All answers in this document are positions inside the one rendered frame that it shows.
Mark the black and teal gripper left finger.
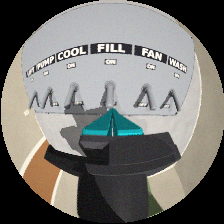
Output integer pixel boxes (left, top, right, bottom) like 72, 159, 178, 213
81, 108, 113, 136

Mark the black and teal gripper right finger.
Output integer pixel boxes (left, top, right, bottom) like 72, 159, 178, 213
113, 108, 144, 136

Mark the grey switch console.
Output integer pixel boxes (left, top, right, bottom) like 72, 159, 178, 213
21, 3, 195, 116

